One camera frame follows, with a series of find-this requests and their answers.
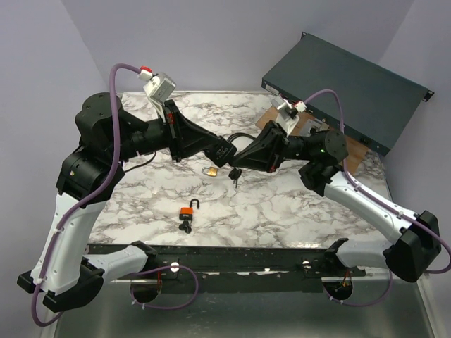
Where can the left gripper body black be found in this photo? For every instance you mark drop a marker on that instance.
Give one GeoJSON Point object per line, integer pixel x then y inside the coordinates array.
{"type": "Point", "coordinates": [172, 129]}

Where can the brass padlock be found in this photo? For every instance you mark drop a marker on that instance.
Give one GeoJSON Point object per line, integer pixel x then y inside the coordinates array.
{"type": "Point", "coordinates": [210, 171]}

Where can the small grey stand camera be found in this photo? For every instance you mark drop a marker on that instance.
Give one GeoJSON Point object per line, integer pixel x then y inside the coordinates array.
{"type": "Point", "coordinates": [310, 127]}

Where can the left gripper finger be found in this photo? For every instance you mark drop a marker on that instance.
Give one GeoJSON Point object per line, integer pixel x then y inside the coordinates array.
{"type": "Point", "coordinates": [188, 133]}
{"type": "Point", "coordinates": [189, 150]}

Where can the wooden board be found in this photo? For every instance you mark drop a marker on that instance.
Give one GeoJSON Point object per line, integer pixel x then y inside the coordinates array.
{"type": "Point", "coordinates": [356, 151]}

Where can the black padlock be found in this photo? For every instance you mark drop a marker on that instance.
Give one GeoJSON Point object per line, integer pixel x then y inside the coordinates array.
{"type": "Point", "coordinates": [221, 153]}

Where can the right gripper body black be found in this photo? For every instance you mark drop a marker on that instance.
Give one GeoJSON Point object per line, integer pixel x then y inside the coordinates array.
{"type": "Point", "coordinates": [278, 146]}

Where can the black padlock key bunch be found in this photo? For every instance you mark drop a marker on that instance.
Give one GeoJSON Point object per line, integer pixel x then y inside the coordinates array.
{"type": "Point", "coordinates": [235, 175]}

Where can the dark teal network switch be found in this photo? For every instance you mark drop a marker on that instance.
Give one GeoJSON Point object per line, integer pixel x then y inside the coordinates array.
{"type": "Point", "coordinates": [375, 103]}

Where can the orange padlock with keys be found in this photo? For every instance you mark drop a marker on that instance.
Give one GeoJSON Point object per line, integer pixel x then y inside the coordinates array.
{"type": "Point", "coordinates": [186, 216]}

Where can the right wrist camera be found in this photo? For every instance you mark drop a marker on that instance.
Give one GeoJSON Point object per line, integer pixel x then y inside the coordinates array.
{"type": "Point", "coordinates": [287, 113]}

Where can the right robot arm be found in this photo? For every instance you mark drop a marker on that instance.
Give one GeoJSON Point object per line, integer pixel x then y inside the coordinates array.
{"type": "Point", "coordinates": [410, 242]}

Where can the black mounting rail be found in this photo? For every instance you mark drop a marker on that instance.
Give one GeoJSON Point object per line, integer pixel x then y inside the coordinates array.
{"type": "Point", "coordinates": [232, 270]}

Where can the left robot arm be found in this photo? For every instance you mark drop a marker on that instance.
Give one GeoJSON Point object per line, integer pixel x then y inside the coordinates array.
{"type": "Point", "coordinates": [65, 277]}

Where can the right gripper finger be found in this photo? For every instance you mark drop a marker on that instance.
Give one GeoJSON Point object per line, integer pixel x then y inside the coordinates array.
{"type": "Point", "coordinates": [260, 161]}
{"type": "Point", "coordinates": [259, 148]}

